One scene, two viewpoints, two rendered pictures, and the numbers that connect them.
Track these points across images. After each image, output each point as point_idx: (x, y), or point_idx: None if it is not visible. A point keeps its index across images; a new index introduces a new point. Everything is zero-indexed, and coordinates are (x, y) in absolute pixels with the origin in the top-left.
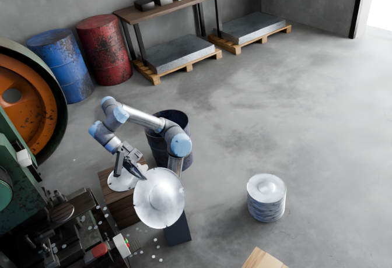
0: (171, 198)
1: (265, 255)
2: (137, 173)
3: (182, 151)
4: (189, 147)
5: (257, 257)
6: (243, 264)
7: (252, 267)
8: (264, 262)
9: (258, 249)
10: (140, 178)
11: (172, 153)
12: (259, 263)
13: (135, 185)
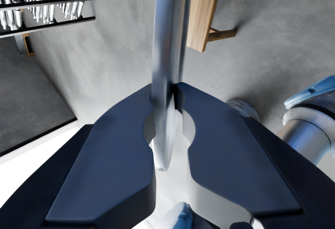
0: (183, 50)
1: (190, 43)
2: (140, 129)
3: (170, 217)
4: (157, 224)
5: (196, 38)
6: (209, 22)
7: (198, 22)
8: (188, 34)
9: (198, 49)
10: (165, 82)
11: (202, 228)
12: (192, 31)
13: None
